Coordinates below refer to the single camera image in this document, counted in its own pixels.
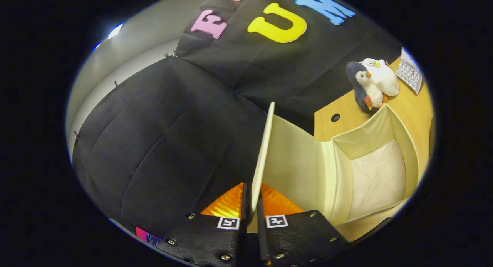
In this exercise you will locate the white duck plush toy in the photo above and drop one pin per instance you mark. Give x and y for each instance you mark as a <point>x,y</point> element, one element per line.
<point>383,76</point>

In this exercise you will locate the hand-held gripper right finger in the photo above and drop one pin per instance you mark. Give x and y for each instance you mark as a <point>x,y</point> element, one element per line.
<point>262,240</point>

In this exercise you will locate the black backdrop cloth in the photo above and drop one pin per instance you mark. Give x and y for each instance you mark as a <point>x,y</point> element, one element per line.
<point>154,143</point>

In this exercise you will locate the grey patterned cover book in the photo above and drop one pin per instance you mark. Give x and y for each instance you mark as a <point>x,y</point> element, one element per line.
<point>409,71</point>

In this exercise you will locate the grey penguin plush toy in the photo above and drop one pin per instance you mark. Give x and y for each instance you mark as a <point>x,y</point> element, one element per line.
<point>360,89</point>

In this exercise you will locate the ceiling spot light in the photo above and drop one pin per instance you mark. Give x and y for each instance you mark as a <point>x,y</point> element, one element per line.
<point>115,30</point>

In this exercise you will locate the beige fabric storage box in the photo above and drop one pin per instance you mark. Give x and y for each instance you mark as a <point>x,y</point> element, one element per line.
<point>300,163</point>

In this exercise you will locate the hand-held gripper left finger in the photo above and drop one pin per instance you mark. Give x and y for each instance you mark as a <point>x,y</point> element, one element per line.
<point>243,236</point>

